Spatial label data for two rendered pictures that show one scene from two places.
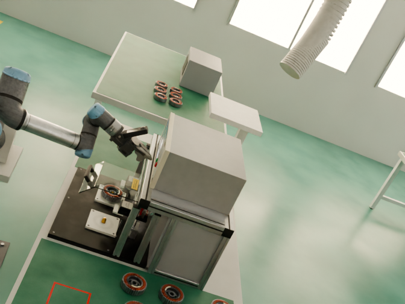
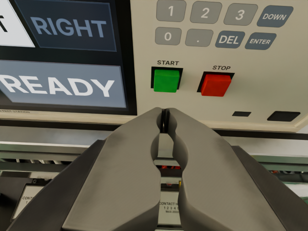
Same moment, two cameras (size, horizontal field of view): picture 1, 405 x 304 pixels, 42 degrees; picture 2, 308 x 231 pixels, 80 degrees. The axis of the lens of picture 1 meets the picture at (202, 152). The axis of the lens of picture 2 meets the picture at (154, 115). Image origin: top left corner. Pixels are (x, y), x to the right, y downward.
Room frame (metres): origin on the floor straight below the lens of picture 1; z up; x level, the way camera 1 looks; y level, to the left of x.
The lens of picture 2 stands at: (2.21, 0.28, 1.28)
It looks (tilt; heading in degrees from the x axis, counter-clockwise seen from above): 56 degrees down; 279
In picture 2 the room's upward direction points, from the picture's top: 4 degrees clockwise
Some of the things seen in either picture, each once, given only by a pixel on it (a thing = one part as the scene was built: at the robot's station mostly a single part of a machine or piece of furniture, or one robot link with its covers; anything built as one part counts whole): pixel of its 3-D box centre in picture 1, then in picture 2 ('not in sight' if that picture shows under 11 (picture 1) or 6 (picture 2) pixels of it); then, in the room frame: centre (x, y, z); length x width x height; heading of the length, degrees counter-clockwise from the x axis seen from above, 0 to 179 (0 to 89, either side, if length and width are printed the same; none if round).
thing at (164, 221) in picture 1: (163, 204); not in sight; (2.33, 0.07, 0.92); 0.66 x 0.01 x 0.30; 11
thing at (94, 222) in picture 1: (102, 222); not in sight; (2.16, 0.29, 0.78); 0.15 x 0.15 x 0.01; 11
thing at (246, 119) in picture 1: (221, 140); not in sight; (3.28, -0.08, 0.98); 0.37 x 0.35 x 0.46; 11
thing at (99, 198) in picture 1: (110, 197); not in sight; (2.40, 0.34, 0.78); 0.15 x 0.15 x 0.01; 11
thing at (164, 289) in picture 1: (171, 295); not in sight; (1.90, -0.14, 0.77); 0.11 x 0.11 x 0.04
